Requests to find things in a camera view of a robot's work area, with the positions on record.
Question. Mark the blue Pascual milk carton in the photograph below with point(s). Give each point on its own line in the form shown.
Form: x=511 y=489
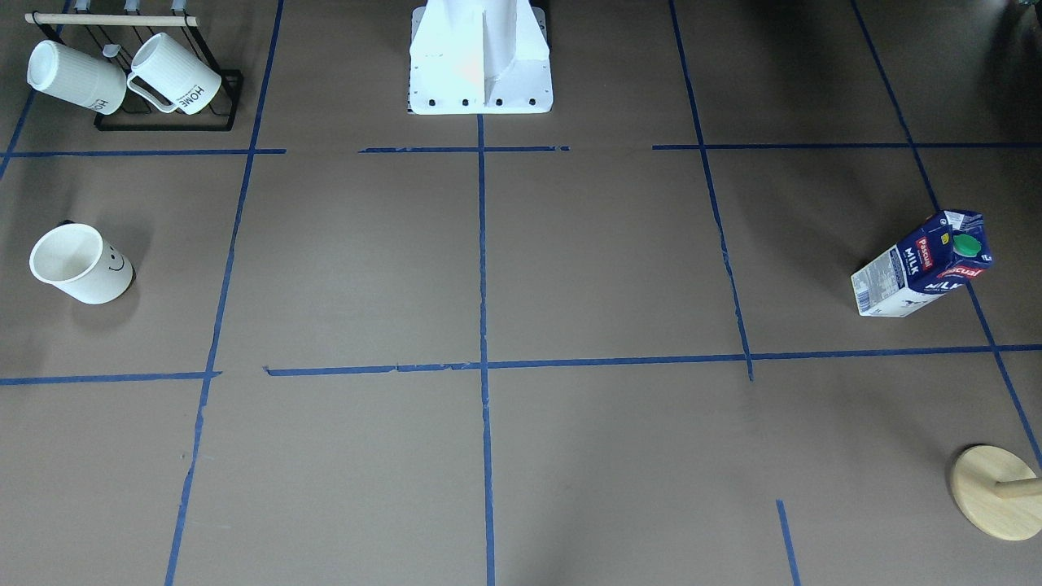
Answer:
x=942 y=255

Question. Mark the white smiley mug black handle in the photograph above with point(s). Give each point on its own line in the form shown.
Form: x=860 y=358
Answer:
x=77 y=260

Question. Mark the white ribbed HOME mug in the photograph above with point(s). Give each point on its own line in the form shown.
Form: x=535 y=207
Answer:
x=62 y=72

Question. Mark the wooden mug tree stand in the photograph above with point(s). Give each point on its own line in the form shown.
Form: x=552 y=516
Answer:
x=997 y=492

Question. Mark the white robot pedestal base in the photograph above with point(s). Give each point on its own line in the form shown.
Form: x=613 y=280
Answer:
x=480 y=57

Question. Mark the black wire mug rack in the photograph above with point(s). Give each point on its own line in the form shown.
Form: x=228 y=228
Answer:
x=117 y=39

